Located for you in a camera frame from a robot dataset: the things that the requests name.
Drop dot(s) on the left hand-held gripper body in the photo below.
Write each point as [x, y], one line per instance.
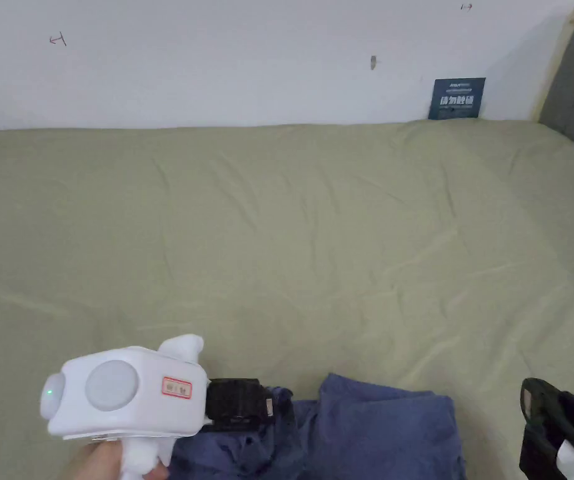
[117, 395]

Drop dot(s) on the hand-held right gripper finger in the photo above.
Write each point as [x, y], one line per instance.
[539, 425]

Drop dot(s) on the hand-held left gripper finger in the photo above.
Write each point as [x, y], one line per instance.
[284, 407]

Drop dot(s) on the dark blue shirt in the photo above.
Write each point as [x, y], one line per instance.
[367, 430]

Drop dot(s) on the person's left hand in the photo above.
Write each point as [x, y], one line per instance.
[94, 462]

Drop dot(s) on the bed with pale green sheet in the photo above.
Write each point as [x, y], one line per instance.
[287, 240]

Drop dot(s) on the dark blue sign card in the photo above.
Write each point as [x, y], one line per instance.
[457, 98]

